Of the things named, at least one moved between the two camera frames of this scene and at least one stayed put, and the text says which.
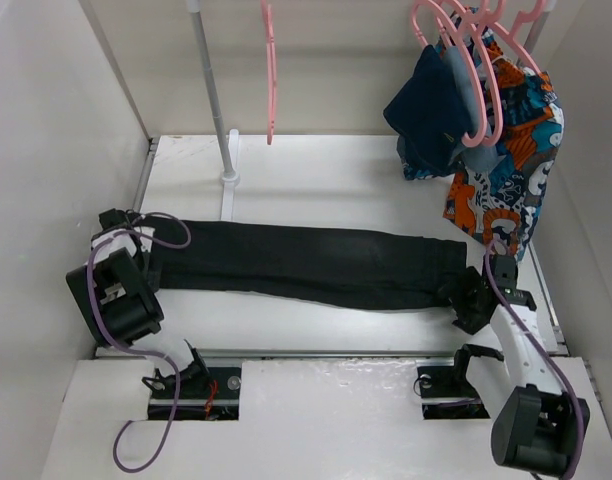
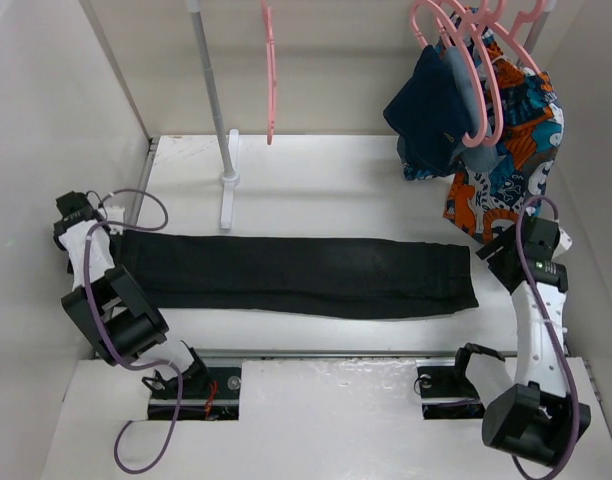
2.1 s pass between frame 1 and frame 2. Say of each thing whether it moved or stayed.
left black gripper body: moved
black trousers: moved
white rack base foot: stayed
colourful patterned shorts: stayed
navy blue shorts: stayed
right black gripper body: moved
